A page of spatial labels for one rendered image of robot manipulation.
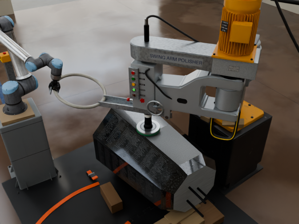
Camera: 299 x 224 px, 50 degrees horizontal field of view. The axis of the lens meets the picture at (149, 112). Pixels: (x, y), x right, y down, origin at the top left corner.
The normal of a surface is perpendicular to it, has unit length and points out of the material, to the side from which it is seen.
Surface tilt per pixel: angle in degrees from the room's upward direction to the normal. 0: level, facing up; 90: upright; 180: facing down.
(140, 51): 90
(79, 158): 0
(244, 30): 90
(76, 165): 0
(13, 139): 90
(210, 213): 0
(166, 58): 90
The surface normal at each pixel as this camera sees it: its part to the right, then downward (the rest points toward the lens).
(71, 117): -0.01, -0.82
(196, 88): -0.34, 0.55
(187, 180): 0.57, 0.47
